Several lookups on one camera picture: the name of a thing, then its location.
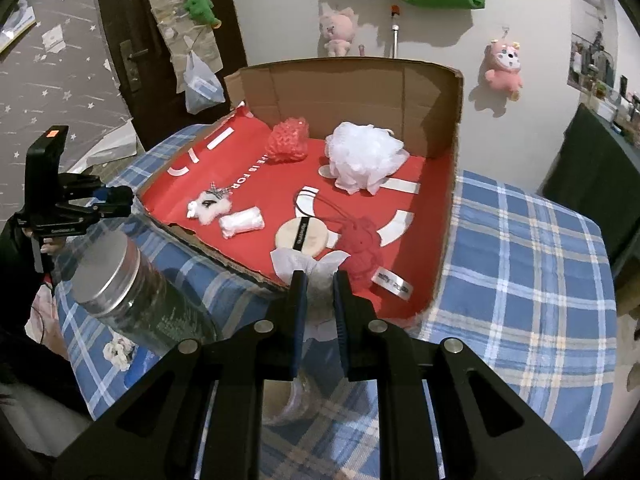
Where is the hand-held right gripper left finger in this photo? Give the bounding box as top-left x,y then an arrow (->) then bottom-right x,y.
50,270 -> 309,480

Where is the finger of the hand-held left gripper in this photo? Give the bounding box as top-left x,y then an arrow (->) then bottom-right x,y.
59,174 -> 133,203
54,199 -> 133,222

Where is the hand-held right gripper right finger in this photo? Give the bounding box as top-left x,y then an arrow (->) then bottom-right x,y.
332,270 -> 586,480

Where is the white tissue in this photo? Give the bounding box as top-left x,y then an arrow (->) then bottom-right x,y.
270,248 -> 352,341

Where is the red knitted mesh pouch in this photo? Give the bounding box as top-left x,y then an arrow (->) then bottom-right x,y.
332,216 -> 385,291

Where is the beige powder puff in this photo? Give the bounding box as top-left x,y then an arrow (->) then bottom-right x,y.
274,216 -> 331,252

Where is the white cloth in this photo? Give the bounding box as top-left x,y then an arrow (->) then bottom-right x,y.
218,205 -> 264,238

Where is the white fluffy rabbit plush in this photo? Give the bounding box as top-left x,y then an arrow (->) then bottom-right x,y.
187,182 -> 236,226

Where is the red cardboard box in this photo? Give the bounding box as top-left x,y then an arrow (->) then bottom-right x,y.
136,57 -> 465,328

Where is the white paper sheet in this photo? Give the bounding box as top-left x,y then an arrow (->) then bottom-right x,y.
82,117 -> 138,171

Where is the large glass jar metal lid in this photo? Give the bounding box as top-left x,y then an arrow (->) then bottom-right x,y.
70,234 -> 221,358

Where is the small glass jar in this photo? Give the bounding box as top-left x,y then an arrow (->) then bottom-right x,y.
261,377 -> 326,428

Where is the clear plastic bag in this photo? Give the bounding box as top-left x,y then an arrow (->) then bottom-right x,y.
182,51 -> 226,115

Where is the white mesh bath puff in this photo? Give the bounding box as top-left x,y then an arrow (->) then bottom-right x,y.
325,121 -> 407,196

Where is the blue plaid blanket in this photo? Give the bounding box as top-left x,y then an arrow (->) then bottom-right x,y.
52,125 -> 618,480

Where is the red mesh bath puff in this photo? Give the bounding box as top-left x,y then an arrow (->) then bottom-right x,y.
265,116 -> 309,164

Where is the dark brown door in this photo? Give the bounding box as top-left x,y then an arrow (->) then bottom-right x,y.
92,0 -> 248,153

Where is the beige hanging organiser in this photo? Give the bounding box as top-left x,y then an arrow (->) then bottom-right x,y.
134,0 -> 225,93

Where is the green plush toy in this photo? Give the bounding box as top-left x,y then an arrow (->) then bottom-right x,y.
182,0 -> 221,28

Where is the pink pig plush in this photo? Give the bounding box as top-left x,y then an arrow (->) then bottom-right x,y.
319,4 -> 357,58

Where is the dark dresser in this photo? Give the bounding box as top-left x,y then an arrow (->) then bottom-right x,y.
537,102 -> 640,271

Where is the small pink bear plush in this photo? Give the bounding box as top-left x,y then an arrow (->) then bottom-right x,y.
482,40 -> 526,93

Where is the row of cosmetic bottles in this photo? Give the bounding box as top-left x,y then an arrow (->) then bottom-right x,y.
590,75 -> 640,136

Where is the door handle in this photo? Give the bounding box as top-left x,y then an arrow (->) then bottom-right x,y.
119,39 -> 151,93

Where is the wall mirror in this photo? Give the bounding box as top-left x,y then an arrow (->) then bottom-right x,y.
567,0 -> 626,106

